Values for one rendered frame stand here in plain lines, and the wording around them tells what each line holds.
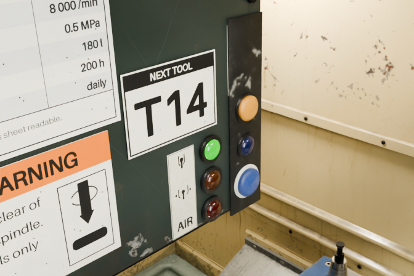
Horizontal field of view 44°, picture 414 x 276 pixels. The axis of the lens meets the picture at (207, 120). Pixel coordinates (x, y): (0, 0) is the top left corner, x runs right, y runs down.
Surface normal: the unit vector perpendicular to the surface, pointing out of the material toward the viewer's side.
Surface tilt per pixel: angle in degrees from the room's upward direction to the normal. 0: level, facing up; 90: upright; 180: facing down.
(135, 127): 90
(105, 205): 90
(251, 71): 90
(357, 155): 90
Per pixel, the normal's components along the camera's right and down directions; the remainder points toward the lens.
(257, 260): -0.33, -0.72
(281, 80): -0.72, 0.29
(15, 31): 0.69, 0.26
